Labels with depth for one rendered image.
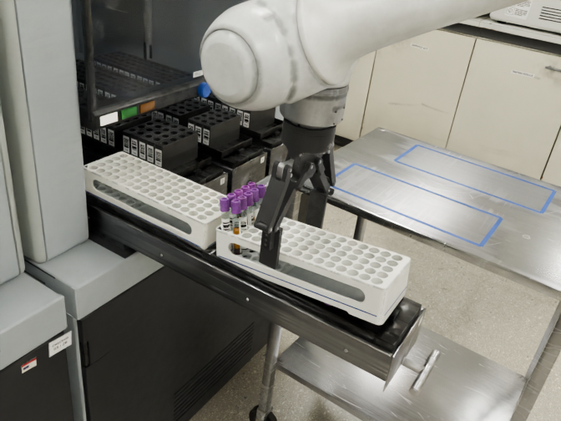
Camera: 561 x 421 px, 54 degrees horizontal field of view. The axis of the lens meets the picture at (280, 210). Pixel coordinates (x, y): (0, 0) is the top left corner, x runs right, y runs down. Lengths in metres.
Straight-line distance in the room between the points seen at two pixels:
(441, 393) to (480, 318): 0.81
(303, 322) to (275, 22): 0.47
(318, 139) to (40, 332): 0.54
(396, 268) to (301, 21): 0.41
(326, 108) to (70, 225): 0.53
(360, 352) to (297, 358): 0.70
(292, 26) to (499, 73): 2.55
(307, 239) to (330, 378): 0.68
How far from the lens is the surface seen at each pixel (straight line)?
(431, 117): 3.20
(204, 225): 0.91
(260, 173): 1.32
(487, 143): 3.15
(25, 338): 0.97
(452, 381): 1.59
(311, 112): 0.73
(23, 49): 0.90
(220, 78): 0.55
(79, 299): 1.01
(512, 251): 1.10
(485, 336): 2.24
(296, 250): 0.84
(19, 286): 1.02
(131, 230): 1.02
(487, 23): 3.02
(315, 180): 0.87
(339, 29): 0.55
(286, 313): 0.86
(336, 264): 0.81
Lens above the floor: 1.34
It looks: 30 degrees down
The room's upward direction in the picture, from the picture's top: 7 degrees clockwise
